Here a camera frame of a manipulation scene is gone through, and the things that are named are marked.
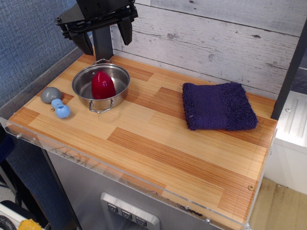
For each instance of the dark grey vertical post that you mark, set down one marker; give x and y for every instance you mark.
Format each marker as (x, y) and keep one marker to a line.
(103, 43)

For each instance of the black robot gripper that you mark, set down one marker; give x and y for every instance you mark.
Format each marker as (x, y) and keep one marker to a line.
(88, 15)

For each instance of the silver cabinet with buttons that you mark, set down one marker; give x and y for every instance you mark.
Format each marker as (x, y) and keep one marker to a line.
(103, 202)

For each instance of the white side cabinet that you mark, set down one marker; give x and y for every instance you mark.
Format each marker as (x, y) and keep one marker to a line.
(287, 160)

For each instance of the red plastic egg toy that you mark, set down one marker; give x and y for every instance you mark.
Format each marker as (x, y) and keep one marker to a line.
(102, 86)

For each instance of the yellow object at corner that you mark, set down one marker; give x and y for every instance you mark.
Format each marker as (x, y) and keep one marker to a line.
(29, 224)

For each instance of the grey and blue toy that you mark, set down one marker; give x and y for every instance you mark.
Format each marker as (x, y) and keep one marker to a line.
(52, 95)

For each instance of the stainless steel pot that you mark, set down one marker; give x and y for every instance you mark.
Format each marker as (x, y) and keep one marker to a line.
(82, 86)

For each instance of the dark blue cloth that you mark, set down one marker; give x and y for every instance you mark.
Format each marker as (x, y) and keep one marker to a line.
(223, 106)

